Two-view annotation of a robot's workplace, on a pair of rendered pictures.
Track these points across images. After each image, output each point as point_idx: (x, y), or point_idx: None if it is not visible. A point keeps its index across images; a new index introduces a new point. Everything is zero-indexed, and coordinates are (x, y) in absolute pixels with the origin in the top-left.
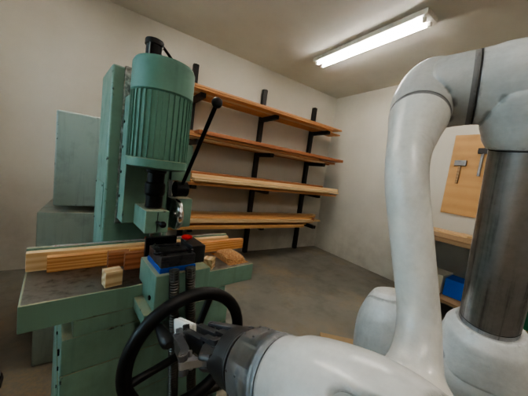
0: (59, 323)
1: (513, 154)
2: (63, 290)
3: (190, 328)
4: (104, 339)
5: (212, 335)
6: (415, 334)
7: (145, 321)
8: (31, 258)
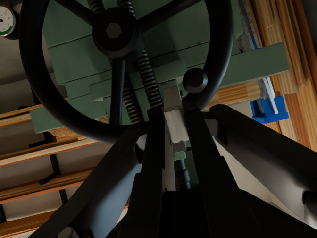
0: (251, 52)
1: None
2: (247, 81)
3: (184, 135)
4: (203, 31)
5: (174, 189)
6: None
7: (214, 94)
8: (255, 92)
